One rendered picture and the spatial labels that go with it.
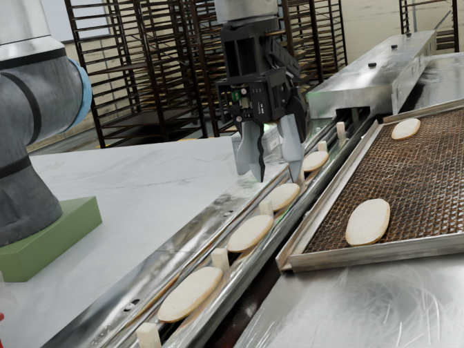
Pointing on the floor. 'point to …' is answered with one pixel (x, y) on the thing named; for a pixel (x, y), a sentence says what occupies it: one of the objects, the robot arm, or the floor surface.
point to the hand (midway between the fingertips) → (277, 170)
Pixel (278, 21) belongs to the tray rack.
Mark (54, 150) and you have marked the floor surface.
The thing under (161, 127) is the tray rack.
